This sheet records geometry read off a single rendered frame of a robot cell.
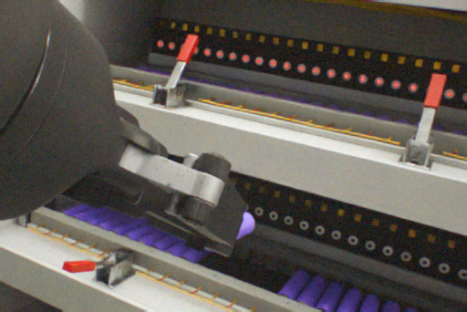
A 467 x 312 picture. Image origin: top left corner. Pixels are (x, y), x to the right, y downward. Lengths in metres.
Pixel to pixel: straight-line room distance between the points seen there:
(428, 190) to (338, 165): 0.08
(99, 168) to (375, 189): 0.32
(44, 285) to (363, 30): 0.52
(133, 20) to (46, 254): 0.37
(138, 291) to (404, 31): 0.47
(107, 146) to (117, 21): 0.59
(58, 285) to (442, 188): 0.40
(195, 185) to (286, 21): 0.58
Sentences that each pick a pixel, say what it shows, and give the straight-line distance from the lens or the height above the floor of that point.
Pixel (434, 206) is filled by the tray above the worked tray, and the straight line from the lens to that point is 0.44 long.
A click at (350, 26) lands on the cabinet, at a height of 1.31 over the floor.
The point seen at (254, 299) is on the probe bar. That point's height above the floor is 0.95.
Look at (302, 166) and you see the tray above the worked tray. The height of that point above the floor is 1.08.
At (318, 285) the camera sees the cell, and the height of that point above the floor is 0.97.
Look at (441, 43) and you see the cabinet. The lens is 0.69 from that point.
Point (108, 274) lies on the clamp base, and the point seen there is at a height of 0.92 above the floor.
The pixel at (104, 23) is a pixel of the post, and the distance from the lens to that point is 0.72.
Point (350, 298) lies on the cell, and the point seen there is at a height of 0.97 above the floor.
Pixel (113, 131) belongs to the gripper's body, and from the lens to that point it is 0.16.
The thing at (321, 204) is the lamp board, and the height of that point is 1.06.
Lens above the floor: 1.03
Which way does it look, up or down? 5 degrees up
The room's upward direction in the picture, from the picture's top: 17 degrees clockwise
